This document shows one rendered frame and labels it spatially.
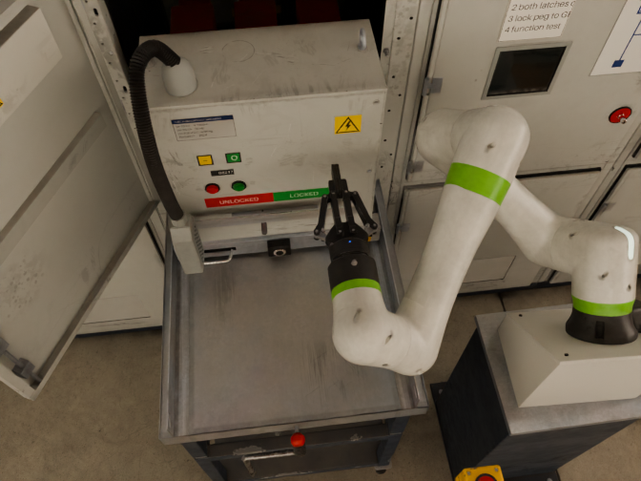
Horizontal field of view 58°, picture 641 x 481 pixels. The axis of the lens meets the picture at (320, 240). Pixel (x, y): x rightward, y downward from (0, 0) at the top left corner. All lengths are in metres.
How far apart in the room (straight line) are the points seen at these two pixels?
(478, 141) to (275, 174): 0.46
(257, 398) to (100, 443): 1.08
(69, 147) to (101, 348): 1.29
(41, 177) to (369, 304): 0.74
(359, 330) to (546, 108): 0.90
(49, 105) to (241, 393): 0.75
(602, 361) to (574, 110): 0.69
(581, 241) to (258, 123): 0.73
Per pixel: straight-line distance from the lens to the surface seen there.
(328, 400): 1.39
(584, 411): 1.61
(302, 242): 1.52
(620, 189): 2.10
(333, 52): 1.24
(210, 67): 1.23
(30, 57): 1.20
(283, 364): 1.42
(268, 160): 1.27
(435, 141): 1.22
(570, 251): 1.39
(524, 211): 1.39
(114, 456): 2.35
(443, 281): 1.07
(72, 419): 2.44
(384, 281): 1.52
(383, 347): 0.99
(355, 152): 1.28
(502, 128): 1.10
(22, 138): 1.27
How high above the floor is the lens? 2.17
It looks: 57 degrees down
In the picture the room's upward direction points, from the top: straight up
